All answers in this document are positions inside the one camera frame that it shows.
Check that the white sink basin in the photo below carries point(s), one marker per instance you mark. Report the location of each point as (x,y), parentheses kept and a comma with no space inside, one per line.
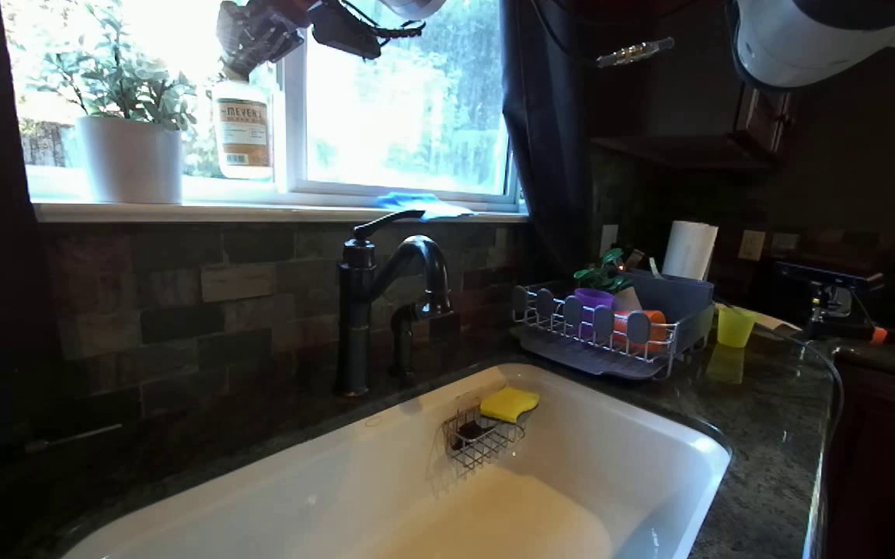
(574,475)

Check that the yellow sponge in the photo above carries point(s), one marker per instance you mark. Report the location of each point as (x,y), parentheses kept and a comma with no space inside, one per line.
(510,404)

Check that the orange tipped tool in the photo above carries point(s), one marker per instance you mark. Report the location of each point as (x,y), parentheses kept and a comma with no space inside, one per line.
(876,333)

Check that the beige wall outlet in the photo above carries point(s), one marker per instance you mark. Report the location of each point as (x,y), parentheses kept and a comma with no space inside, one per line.
(750,242)

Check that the potted plant in white pot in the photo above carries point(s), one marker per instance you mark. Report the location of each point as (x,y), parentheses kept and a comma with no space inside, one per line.
(130,159)

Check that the white paper towel roll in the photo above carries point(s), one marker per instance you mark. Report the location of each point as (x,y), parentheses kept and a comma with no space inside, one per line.
(691,248)

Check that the dark faucet side sprayer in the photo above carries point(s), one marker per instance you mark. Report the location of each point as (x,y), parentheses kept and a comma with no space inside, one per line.
(419,337)

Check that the stainless steel dish rack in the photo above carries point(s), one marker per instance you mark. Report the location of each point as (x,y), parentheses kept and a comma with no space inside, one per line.
(613,351)

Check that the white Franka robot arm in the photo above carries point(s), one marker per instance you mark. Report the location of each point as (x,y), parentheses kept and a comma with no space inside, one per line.
(810,48)

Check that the purple plastic cup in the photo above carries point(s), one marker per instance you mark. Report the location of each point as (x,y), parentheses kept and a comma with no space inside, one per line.
(590,299)

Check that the black countertop appliance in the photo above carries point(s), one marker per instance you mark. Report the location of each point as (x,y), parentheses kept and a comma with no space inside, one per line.
(824,295)

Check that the white pump soap bottle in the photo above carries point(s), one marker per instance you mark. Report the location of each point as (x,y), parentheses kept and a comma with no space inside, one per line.
(244,135)

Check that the dark bronze faucet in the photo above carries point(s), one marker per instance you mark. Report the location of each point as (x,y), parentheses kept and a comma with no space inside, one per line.
(354,311)

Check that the dark wood wall cabinet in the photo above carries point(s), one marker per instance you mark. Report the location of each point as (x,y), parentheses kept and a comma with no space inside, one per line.
(769,120)

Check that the green plastic cup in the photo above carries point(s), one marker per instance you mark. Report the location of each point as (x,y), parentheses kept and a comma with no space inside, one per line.
(735,328)

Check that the dark wood base cabinet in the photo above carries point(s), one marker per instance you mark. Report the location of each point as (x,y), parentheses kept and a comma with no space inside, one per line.
(882,455)

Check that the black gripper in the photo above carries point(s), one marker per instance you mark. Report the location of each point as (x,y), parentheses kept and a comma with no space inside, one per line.
(263,26)

